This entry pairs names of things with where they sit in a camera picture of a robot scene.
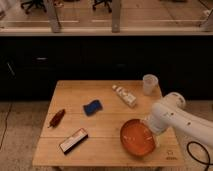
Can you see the orange ceramic bowl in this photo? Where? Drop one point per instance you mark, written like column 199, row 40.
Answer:
column 136, row 138

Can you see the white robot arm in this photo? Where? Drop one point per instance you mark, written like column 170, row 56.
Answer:
column 169, row 111

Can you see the white tube bottle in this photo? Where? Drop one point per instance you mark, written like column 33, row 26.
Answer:
column 125, row 95

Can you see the blue sponge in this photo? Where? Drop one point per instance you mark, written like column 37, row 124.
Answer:
column 92, row 107

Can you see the wooden table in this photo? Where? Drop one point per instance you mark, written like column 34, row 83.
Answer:
column 103, row 147

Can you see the clear plastic cup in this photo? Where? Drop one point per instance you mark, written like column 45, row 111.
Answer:
column 150, row 81

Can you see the brown sausage toy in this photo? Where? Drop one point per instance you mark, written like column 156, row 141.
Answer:
column 57, row 118

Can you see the dark cabinet counter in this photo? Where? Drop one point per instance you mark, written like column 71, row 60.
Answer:
column 31, row 65

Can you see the black office chair left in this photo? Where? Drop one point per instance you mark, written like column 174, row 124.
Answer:
column 31, row 3

